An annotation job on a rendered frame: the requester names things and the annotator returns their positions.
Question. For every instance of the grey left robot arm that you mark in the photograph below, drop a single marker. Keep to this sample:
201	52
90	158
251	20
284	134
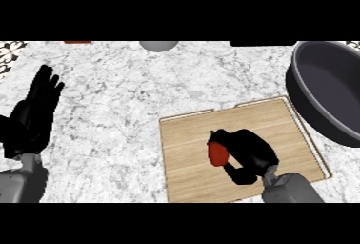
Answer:
21	184

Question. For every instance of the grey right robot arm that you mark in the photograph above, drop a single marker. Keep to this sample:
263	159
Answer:
288	189

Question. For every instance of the grey round object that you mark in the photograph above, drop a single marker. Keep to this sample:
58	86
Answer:
158	45

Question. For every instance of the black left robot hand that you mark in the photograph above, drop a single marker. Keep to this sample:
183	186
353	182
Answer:
29	120

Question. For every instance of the red-brown object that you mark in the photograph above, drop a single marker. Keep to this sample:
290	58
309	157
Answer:
77	42

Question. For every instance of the wooden tray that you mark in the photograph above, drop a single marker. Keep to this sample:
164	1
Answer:
244	149

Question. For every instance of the red bell pepper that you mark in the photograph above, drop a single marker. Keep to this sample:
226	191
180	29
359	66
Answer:
217	153

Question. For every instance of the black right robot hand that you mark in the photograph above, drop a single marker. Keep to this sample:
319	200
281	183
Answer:
253	149

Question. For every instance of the dark grey pot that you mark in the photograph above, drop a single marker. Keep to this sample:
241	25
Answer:
328	92

